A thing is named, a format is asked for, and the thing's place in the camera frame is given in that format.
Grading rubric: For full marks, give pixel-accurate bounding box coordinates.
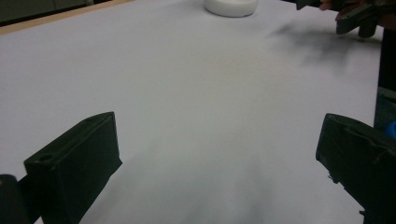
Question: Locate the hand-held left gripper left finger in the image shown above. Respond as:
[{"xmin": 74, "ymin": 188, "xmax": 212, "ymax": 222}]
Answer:
[{"xmin": 23, "ymin": 111, "xmax": 123, "ymax": 224}]

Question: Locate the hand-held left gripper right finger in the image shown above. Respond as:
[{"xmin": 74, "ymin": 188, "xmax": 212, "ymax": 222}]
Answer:
[{"xmin": 315, "ymin": 113, "xmax": 396, "ymax": 224}]

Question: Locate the black upright stand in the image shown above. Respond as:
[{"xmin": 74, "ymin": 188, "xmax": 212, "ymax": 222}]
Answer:
[{"xmin": 377, "ymin": 27, "xmax": 396, "ymax": 93}]

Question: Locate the white round bowl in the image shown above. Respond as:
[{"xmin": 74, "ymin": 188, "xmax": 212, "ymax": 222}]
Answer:
[{"xmin": 204, "ymin": 0, "xmax": 260, "ymax": 19}]

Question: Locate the dark cabinet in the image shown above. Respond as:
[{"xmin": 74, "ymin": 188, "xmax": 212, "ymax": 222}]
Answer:
[{"xmin": 0, "ymin": 0, "xmax": 95, "ymax": 24}]

